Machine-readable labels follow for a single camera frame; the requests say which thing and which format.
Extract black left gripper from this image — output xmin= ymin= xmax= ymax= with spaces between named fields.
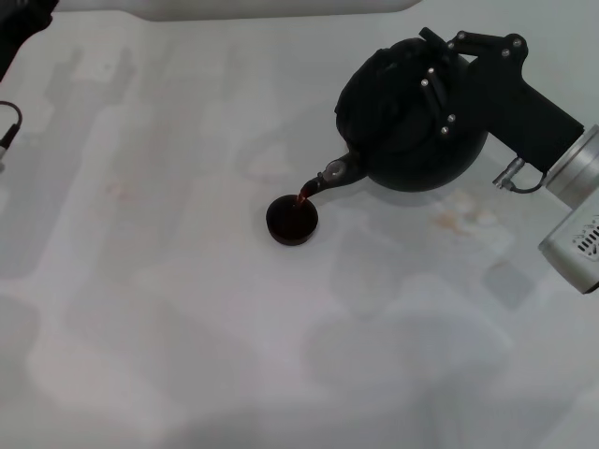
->
xmin=0 ymin=0 xmax=60 ymax=81

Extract small dark round teacup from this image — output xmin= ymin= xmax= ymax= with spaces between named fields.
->
xmin=265 ymin=192 xmax=321 ymax=248

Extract thin black left wrist cable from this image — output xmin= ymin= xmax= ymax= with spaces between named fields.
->
xmin=0 ymin=99 xmax=24 ymax=164

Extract black round teapot with handle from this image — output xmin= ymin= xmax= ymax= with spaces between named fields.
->
xmin=299 ymin=36 xmax=490 ymax=207

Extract white rounded board edge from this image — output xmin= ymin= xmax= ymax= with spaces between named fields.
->
xmin=54 ymin=0 xmax=422 ymax=23

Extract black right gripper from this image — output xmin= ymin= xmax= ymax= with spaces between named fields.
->
xmin=417 ymin=26 xmax=586 ymax=171

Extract right wrist cable with plug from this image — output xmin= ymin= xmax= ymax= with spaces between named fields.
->
xmin=492 ymin=157 xmax=549 ymax=195

